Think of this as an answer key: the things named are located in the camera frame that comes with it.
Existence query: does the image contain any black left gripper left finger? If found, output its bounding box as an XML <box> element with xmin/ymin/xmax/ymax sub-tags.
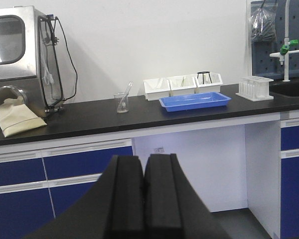
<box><xmin>27</xmin><ymin>155</ymin><xmax>145</xmax><ymax>239</ymax></box>

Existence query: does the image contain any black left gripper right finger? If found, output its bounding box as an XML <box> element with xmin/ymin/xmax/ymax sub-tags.
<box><xmin>145</xmin><ymin>154</ymin><xmax>229</xmax><ymax>239</ymax></box>

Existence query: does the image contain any white test tube rack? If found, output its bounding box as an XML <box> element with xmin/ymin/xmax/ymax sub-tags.
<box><xmin>236</xmin><ymin>76</ymin><xmax>274</xmax><ymax>102</ymax></box>

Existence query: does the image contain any grey pegboard drying rack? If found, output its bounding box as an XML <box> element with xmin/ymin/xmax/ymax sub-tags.
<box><xmin>251</xmin><ymin>0</ymin><xmax>299</xmax><ymax>80</ymax></box>

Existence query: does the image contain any blue white lab cabinet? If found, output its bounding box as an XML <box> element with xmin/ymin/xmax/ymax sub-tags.
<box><xmin>0</xmin><ymin>109</ymin><xmax>299</xmax><ymax>239</ymax></box>

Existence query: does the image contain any glass beaker on counter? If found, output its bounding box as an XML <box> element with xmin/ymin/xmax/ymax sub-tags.
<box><xmin>114</xmin><ymin>92</ymin><xmax>129</xmax><ymax>114</ymax></box>

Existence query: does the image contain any blue plastic tray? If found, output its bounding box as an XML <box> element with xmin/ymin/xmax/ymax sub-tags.
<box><xmin>159</xmin><ymin>92</ymin><xmax>231</xmax><ymax>112</ymax></box>

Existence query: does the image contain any left white storage bin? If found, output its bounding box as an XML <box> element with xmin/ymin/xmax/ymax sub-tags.
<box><xmin>143</xmin><ymin>78</ymin><xmax>170</xmax><ymax>101</ymax></box>

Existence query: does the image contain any white storage bin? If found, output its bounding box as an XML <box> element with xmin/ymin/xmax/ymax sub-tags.
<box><xmin>167</xmin><ymin>74</ymin><xmax>196</xmax><ymax>96</ymax></box>
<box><xmin>143</xmin><ymin>78</ymin><xmax>170</xmax><ymax>101</ymax></box>
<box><xmin>195</xmin><ymin>72</ymin><xmax>223</xmax><ymax>93</ymax></box>

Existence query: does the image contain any middle white storage bin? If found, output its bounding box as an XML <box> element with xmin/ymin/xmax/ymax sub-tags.
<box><xmin>167</xmin><ymin>74</ymin><xmax>196</xmax><ymax>96</ymax></box>

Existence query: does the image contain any right white storage bin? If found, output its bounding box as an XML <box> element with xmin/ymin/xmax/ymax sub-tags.
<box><xmin>195</xmin><ymin>72</ymin><xmax>223</xmax><ymax>93</ymax></box>

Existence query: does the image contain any beige glove sleeve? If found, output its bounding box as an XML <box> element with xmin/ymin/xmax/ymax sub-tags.
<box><xmin>0</xmin><ymin>96</ymin><xmax>47</xmax><ymax>137</ymax></box>

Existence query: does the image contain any black lab sink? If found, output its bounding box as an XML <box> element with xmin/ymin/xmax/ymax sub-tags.
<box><xmin>269</xmin><ymin>80</ymin><xmax>299</xmax><ymax>97</ymax></box>

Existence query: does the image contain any stainless steel glove box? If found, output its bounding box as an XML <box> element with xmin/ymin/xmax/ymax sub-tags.
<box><xmin>0</xmin><ymin>6</ymin><xmax>64</xmax><ymax>118</ymax></box>

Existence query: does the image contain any white lab faucet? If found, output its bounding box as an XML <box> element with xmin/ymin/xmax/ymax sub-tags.
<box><xmin>270</xmin><ymin>0</ymin><xmax>299</xmax><ymax>82</ymax></box>

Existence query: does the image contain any clear plastic bag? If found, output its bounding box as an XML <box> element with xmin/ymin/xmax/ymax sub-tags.
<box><xmin>249</xmin><ymin>0</ymin><xmax>278</xmax><ymax>43</ymax></box>

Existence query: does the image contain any black wire tripod stand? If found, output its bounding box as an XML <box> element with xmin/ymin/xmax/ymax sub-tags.
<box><xmin>197</xmin><ymin>71</ymin><xmax>212</xmax><ymax>84</ymax></box>

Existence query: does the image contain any black power cable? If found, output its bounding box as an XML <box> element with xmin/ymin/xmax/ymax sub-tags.
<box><xmin>37</xmin><ymin>15</ymin><xmax>78</xmax><ymax>113</ymax></box>

